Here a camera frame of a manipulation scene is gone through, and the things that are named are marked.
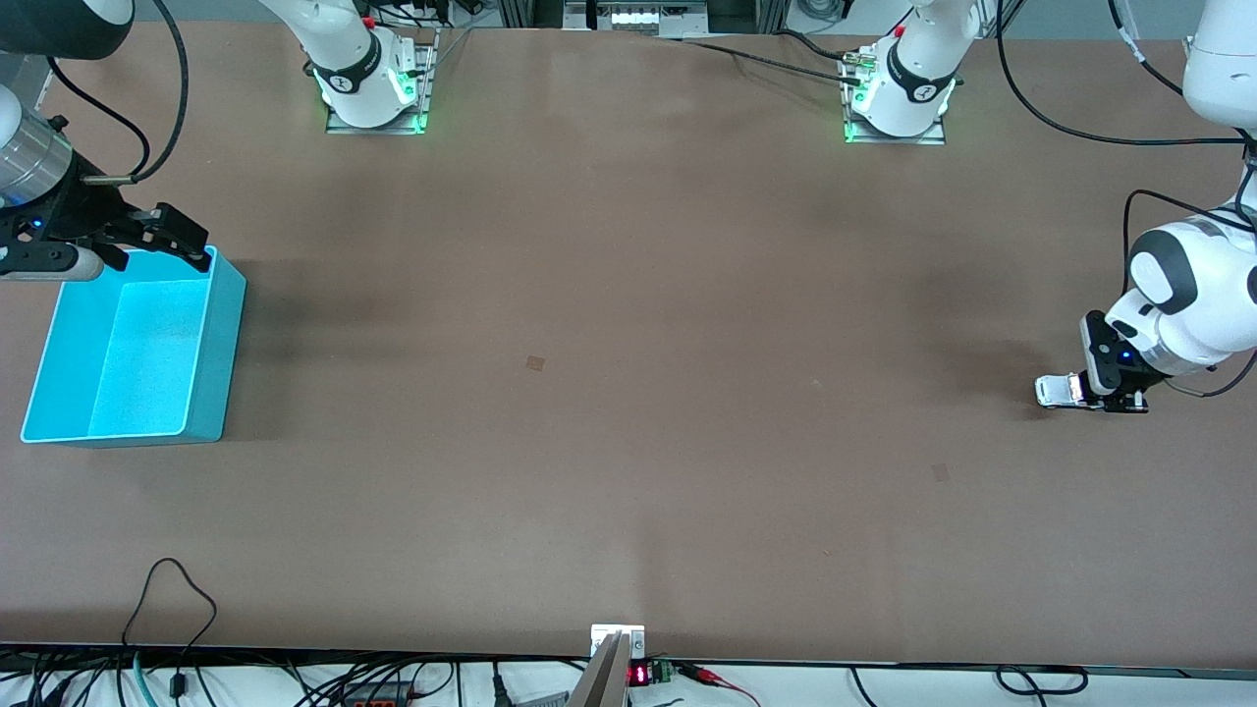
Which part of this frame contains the white jeep toy black roof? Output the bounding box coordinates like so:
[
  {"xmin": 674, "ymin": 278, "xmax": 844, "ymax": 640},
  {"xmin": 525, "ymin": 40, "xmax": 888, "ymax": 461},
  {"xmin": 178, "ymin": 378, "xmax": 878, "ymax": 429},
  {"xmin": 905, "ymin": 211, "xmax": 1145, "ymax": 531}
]
[{"xmin": 1034, "ymin": 374, "xmax": 1106, "ymax": 410}]

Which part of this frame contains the cyan plastic bin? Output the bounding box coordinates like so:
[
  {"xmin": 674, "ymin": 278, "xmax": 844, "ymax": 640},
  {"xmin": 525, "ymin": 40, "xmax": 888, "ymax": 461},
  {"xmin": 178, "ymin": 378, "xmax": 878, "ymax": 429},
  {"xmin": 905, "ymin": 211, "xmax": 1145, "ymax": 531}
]
[{"xmin": 20, "ymin": 245, "xmax": 246, "ymax": 448}]

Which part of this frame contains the lit control box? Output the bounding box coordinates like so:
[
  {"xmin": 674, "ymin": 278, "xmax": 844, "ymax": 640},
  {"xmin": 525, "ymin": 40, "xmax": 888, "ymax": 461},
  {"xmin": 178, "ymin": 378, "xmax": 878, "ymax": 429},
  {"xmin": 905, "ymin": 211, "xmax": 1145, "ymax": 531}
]
[{"xmin": 563, "ymin": 0, "xmax": 710, "ymax": 39}]

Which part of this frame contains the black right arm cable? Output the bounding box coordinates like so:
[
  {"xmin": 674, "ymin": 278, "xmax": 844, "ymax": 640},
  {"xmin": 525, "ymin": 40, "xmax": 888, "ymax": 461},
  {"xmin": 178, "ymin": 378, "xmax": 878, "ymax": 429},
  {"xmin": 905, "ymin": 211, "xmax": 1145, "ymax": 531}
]
[{"xmin": 44, "ymin": 0, "xmax": 190, "ymax": 188}]

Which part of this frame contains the black coiled cable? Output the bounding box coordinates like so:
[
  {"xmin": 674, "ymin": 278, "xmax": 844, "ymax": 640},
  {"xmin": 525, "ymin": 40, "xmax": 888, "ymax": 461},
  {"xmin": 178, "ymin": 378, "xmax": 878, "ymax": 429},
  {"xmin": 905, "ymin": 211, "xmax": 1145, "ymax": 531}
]
[{"xmin": 994, "ymin": 665, "xmax": 1090, "ymax": 696}]

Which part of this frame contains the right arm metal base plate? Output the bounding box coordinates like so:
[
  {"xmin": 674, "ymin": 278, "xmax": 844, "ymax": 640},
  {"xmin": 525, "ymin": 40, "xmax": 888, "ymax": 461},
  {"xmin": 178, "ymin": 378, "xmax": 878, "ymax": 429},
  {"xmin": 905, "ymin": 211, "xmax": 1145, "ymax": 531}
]
[{"xmin": 326, "ymin": 29, "xmax": 439, "ymax": 136}]

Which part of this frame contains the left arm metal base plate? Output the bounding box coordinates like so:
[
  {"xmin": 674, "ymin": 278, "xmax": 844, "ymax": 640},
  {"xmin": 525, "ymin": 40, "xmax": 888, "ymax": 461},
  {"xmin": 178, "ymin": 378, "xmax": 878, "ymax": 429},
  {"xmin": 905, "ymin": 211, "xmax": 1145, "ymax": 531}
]
[{"xmin": 842, "ymin": 49, "xmax": 947, "ymax": 146}]

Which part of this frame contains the thin black looped cable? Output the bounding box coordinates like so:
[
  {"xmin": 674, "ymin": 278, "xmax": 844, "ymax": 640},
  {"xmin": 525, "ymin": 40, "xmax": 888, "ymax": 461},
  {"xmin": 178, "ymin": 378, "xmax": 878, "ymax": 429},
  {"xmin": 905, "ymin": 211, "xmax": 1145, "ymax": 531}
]
[{"xmin": 123, "ymin": 557, "xmax": 219, "ymax": 700}]

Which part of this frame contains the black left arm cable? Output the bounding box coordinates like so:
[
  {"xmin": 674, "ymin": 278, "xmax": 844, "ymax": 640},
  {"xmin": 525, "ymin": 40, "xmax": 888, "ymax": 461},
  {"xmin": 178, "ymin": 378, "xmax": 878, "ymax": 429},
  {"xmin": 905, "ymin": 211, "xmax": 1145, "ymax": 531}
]
[{"xmin": 995, "ymin": 0, "xmax": 1257, "ymax": 399}]

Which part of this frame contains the black cable to arm base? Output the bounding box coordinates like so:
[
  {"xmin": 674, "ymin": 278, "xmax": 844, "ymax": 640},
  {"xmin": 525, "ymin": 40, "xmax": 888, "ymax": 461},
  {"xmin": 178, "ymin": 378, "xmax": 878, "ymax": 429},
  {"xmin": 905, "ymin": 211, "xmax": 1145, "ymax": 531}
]
[{"xmin": 678, "ymin": 29, "xmax": 870, "ymax": 89}]

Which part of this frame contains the red clip lead cable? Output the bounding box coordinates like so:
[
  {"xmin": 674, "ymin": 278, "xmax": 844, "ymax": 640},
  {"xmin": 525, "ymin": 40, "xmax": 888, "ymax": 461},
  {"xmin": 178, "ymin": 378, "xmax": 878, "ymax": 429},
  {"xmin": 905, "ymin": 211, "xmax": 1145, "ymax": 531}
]
[{"xmin": 676, "ymin": 663, "xmax": 763, "ymax": 707}]

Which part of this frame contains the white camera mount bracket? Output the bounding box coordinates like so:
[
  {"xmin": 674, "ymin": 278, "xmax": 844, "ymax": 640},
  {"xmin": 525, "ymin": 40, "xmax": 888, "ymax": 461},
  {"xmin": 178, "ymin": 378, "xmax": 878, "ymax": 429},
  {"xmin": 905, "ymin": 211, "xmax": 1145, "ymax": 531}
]
[{"xmin": 590, "ymin": 625, "xmax": 647, "ymax": 660}]

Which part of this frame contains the grey aluminium camera bar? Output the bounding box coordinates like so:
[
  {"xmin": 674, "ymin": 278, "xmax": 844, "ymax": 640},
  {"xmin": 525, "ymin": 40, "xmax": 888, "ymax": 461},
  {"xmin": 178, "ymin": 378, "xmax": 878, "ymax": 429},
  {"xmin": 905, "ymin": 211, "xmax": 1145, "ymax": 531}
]
[{"xmin": 567, "ymin": 633, "xmax": 631, "ymax": 707}]

